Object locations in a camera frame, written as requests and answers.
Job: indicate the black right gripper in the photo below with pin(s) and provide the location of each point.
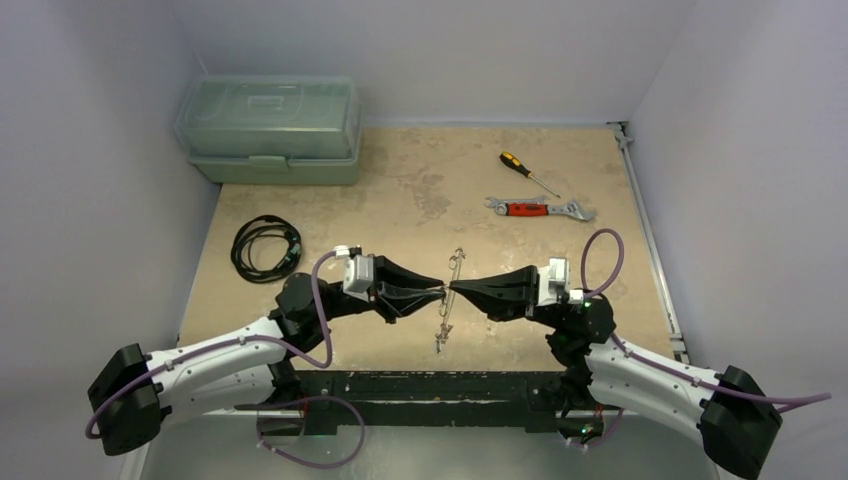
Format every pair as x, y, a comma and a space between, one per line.
532, 291

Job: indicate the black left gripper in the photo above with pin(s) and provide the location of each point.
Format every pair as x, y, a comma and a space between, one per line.
389, 299

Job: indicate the perforated metal key plate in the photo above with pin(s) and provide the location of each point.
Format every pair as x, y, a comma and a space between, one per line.
455, 264

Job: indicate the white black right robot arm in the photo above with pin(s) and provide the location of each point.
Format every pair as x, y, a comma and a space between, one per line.
723, 412

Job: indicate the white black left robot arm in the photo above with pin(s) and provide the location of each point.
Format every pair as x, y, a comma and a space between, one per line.
137, 393

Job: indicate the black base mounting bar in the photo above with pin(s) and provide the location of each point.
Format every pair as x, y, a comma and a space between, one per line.
535, 401

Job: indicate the yellow black screwdriver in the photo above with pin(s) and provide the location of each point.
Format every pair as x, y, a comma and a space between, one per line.
514, 164

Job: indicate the green plastic toolbox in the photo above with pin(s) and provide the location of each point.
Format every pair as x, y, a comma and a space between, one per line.
272, 129

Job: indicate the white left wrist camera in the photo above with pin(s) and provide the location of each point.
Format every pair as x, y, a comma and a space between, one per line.
353, 294

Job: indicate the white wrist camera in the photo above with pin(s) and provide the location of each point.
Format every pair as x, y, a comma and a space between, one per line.
353, 294
554, 286

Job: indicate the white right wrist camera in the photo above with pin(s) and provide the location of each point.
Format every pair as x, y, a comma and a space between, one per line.
554, 286

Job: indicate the red handled adjustable wrench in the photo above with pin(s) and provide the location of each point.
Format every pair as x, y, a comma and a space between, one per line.
537, 207

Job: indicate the aluminium side rail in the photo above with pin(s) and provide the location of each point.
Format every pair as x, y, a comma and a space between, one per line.
677, 340

